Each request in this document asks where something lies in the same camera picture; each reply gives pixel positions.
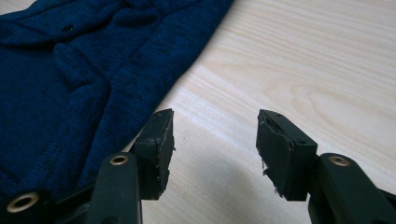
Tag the dark blue knitted sweater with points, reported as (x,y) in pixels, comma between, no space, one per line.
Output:
(74,81)

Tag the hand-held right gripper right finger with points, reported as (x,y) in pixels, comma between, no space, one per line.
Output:
(289,158)

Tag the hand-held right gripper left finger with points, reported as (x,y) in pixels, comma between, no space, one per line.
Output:
(154,155)

